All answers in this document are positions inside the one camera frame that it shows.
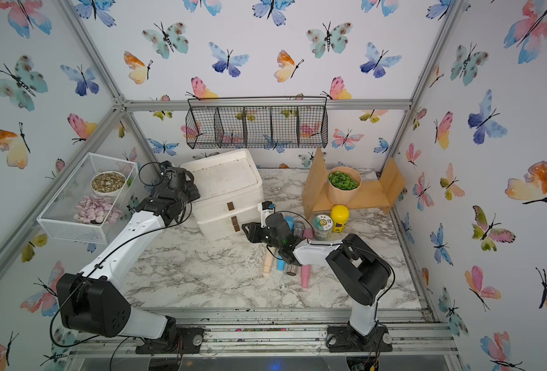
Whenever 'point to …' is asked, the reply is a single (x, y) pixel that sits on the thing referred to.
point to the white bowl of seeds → (107, 183)
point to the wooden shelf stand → (371, 195)
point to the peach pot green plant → (343, 184)
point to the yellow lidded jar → (339, 216)
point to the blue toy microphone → (281, 263)
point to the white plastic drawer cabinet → (231, 191)
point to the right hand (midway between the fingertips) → (244, 224)
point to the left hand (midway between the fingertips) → (193, 185)
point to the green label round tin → (323, 226)
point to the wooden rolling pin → (268, 260)
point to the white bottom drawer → (229, 225)
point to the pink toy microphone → (306, 270)
